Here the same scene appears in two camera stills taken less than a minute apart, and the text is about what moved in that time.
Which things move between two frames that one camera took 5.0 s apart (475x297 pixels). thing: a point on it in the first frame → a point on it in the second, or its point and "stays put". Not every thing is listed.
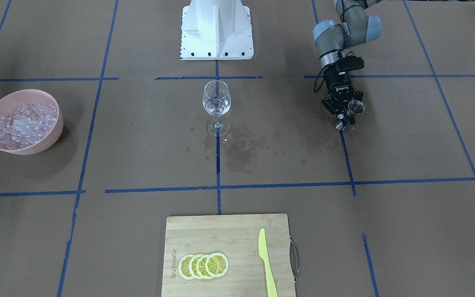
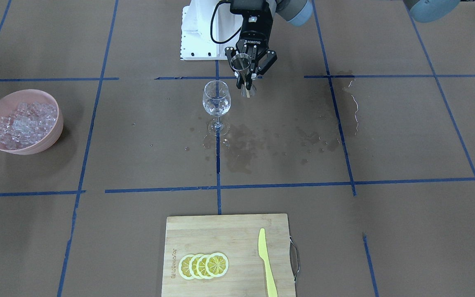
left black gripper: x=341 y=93 → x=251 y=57
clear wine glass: x=216 y=99 stays put
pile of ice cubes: x=29 y=123 stays put
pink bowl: x=6 y=104 stays put
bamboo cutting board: x=237 y=237 stays put
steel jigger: x=355 y=107 → x=241 y=62
